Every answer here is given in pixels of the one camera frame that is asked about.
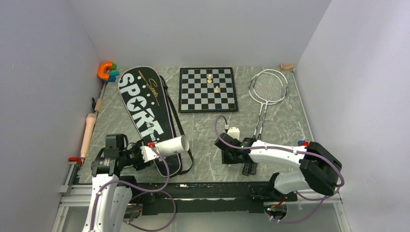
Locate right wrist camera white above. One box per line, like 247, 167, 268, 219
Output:
227, 127, 240, 140

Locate red clamp knob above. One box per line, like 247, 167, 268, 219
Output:
68, 157, 83, 167

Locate wooden arch block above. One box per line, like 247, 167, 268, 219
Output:
279, 64, 294, 71

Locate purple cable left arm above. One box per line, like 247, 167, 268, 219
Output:
88, 145, 177, 232

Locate small beige handled tool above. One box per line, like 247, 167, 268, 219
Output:
91, 97, 102, 112

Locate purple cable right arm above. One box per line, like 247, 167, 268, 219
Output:
214, 115, 345, 224

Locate white chess piece back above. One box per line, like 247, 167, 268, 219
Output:
207, 74, 213, 84

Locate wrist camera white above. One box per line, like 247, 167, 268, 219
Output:
227, 127, 240, 140
140, 142, 159, 163

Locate white shuttlecock tube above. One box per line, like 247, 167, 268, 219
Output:
155, 135, 190, 157

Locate black racket bag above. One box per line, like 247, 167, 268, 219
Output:
117, 66, 194, 179

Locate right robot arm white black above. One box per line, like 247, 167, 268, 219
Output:
214, 132, 344, 201

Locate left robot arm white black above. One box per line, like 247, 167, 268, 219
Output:
82, 134, 156, 232

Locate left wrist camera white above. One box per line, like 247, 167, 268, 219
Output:
140, 142, 159, 163

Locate teal blue toy blocks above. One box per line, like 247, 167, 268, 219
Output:
107, 63, 119, 83

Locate orange C-shaped toy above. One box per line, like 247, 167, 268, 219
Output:
97, 61, 114, 80

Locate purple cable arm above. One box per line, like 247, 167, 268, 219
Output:
88, 145, 177, 232
214, 115, 345, 224

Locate black white chessboard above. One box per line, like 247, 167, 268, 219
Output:
178, 67, 239, 113

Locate beige toy microphone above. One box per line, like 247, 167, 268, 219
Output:
80, 113, 97, 160

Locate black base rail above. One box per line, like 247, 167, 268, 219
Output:
131, 182, 297, 216

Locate colourful toy brick train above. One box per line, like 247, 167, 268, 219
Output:
297, 140, 309, 146

